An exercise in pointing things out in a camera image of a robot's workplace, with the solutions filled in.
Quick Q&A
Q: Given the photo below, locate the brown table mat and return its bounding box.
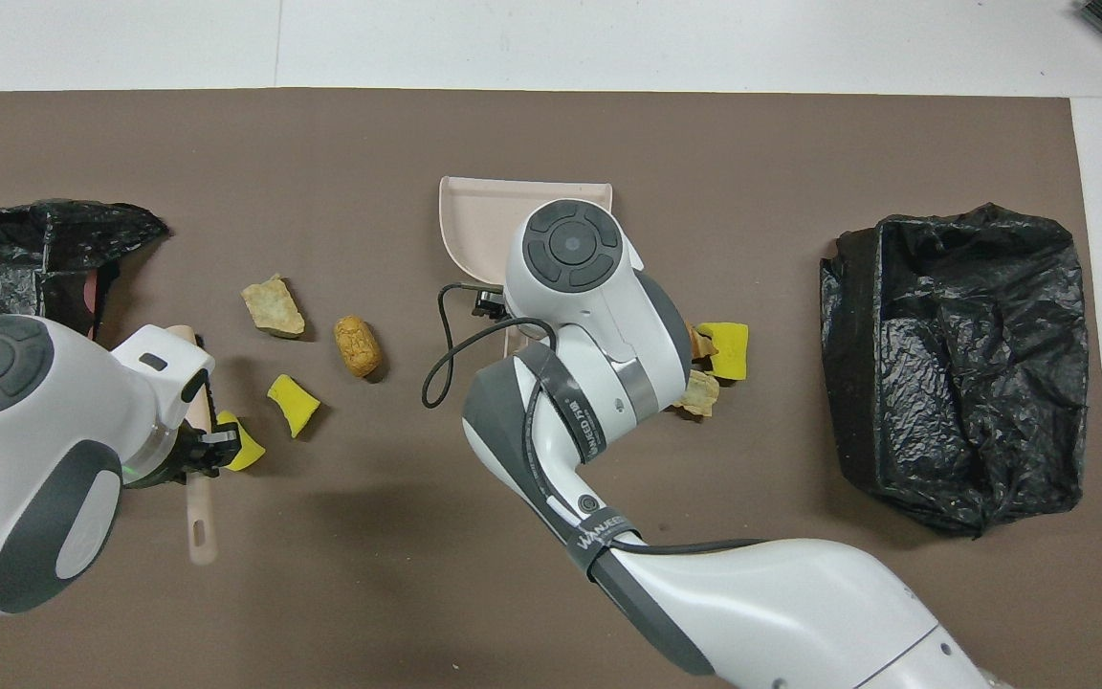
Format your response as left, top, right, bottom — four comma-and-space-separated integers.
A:
0, 89, 1102, 689

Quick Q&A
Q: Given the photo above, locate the beige hand brush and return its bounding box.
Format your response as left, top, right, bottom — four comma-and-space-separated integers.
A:
164, 325, 220, 566

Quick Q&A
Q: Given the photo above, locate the pale bread slice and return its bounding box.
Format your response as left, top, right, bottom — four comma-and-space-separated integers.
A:
241, 274, 306, 340

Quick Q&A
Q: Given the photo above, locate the pale bread chunk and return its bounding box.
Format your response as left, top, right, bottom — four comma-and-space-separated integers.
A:
673, 371, 721, 418

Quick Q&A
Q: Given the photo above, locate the brown bread roll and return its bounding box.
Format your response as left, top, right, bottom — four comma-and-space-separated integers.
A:
334, 316, 384, 378

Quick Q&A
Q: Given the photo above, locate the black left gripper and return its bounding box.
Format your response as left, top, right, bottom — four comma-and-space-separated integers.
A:
133, 425, 240, 490

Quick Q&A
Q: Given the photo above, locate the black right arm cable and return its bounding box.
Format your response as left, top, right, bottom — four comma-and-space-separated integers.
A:
422, 282, 557, 411

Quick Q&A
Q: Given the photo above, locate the bin with black bag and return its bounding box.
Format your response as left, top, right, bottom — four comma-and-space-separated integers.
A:
819, 201, 1090, 539
0, 199, 171, 345

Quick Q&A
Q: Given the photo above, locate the beige plastic dustpan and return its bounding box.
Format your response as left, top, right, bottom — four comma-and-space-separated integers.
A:
439, 175, 614, 355

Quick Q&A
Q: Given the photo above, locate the yellow green-backed sponge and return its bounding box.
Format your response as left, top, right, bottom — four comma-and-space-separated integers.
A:
216, 410, 266, 473
267, 374, 321, 438

